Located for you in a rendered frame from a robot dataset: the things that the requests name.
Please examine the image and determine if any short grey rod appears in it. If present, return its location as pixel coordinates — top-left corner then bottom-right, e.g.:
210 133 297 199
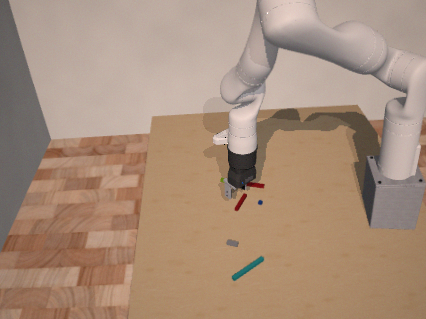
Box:
227 240 238 247

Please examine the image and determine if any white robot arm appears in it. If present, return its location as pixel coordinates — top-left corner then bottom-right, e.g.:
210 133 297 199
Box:
220 0 426 180

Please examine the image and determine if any red rod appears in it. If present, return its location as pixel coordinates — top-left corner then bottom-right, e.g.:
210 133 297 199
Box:
247 182 264 188
235 193 247 211

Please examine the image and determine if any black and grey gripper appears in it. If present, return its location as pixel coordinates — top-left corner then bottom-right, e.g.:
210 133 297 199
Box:
213 128 258 199

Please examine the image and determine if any turquoise rod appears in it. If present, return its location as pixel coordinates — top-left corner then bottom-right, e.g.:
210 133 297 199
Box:
232 256 264 281

